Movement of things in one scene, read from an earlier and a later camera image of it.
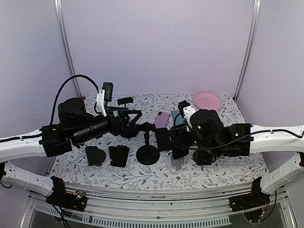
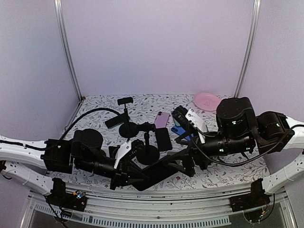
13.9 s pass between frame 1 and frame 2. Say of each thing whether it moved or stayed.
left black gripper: moved
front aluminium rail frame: stayed
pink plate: stayed
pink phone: stayed
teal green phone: moved
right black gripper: moved
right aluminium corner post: stayed
